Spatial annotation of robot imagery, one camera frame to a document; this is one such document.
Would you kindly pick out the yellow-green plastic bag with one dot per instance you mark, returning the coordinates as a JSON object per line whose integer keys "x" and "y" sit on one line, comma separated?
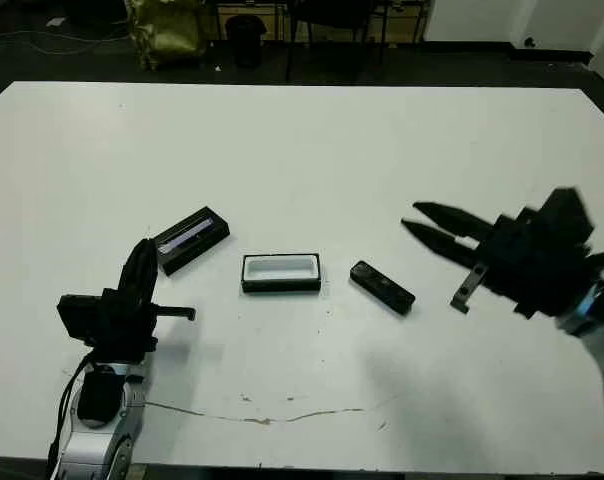
{"x": 167, "y": 35}

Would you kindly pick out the black box lid with print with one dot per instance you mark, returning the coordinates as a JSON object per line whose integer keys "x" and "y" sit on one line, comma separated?
{"x": 197, "y": 235}

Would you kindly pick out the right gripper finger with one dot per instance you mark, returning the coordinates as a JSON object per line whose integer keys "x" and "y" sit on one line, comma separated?
{"x": 457, "y": 222}
{"x": 442, "y": 245}

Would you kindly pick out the black floor bin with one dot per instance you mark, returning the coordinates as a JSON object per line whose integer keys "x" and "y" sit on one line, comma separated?
{"x": 246, "y": 42}

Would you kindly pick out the black box base white insert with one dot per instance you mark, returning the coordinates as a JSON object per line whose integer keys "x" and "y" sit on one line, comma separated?
{"x": 282, "y": 287}

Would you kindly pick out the slim black camera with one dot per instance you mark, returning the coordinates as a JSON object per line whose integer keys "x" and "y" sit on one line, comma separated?
{"x": 382, "y": 290}

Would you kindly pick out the white paper sheet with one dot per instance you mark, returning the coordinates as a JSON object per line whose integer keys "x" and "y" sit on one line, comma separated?
{"x": 56, "y": 22}

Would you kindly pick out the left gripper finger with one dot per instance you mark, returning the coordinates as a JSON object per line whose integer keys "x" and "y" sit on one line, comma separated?
{"x": 151, "y": 272}
{"x": 133, "y": 270}

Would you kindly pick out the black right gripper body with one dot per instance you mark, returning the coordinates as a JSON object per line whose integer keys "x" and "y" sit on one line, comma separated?
{"x": 537, "y": 265}

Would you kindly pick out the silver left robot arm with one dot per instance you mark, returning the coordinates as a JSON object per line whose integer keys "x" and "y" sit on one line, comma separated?
{"x": 89, "y": 450}

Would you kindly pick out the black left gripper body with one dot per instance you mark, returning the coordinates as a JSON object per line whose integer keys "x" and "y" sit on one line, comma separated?
{"x": 127, "y": 325}

